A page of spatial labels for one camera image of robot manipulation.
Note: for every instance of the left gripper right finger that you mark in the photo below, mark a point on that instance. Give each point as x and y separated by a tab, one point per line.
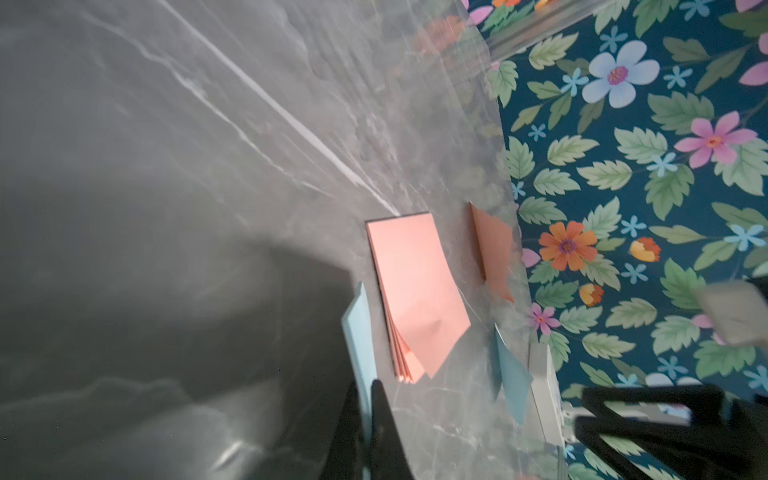
387	459

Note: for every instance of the pink memo pad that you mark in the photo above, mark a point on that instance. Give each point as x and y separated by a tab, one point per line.
424	309

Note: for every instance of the blue memo pad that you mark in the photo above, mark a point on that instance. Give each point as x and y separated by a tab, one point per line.
356	327

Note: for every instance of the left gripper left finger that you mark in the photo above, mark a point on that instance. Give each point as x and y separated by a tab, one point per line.
347	455

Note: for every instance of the torn blue sheet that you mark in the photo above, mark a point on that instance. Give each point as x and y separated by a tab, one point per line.
515	379

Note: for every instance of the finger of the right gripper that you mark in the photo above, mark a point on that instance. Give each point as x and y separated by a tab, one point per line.
705	402
690	451

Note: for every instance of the torn pink sheet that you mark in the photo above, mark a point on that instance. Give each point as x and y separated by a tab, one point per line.
495	240

